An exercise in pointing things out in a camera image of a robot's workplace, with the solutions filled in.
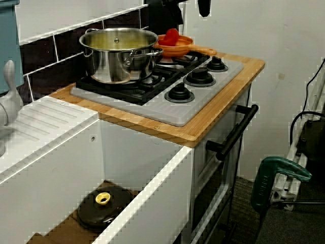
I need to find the black stove knob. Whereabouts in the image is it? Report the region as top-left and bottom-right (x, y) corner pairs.
(206, 56), (229, 73)
(182, 67), (216, 87)
(164, 82), (196, 104)

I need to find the grey toy faucet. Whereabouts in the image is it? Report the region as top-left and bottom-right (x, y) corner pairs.
(0, 59), (25, 157)

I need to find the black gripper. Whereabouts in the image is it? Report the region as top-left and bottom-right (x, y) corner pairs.
(152, 0), (212, 25)

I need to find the wooden countertop board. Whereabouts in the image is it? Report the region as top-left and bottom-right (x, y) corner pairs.
(48, 52), (266, 148)

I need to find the white oven cabinet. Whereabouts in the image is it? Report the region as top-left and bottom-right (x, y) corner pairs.
(190, 83), (252, 244)

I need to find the orange toy frying pan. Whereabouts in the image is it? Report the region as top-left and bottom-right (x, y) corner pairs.
(154, 34), (218, 58)

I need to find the black oven door handle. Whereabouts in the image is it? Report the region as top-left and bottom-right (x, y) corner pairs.
(205, 103), (259, 161)

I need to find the dark lid with yellow knob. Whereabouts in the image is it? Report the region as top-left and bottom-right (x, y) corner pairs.
(77, 187), (133, 232)

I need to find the white sink unit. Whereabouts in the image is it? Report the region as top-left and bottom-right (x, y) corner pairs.
(0, 95), (195, 244)

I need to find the black burner grate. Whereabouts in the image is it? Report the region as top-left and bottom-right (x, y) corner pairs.
(76, 49), (213, 106)

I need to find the dark box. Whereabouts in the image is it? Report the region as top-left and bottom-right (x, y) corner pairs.
(296, 119), (325, 178)

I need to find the white aluminium frame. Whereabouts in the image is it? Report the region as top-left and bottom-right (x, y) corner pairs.
(270, 76), (325, 211)

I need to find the teal plastic container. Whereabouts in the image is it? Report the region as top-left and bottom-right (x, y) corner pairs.
(0, 0), (25, 96)

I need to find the red toy pepper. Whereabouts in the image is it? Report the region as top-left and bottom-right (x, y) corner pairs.
(162, 28), (180, 46)

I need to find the grey stove top panel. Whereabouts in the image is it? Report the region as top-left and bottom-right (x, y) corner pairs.
(70, 54), (244, 128)

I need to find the stainless steel pot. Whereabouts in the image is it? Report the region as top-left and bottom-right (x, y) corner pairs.
(78, 27), (164, 84)

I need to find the thin black cable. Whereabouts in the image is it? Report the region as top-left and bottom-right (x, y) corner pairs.
(302, 57), (325, 112)

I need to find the brown cardboard sheet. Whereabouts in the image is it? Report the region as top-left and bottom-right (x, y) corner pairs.
(26, 179), (140, 244)

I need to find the thick black cable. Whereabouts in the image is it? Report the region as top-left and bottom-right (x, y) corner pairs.
(290, 110), (325, 158)

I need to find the thin black rod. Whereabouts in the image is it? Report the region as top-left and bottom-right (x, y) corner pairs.
(269, 199), (325, 205)

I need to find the green power tool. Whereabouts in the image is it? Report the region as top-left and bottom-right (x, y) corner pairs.
(250, 156), (312, 211)

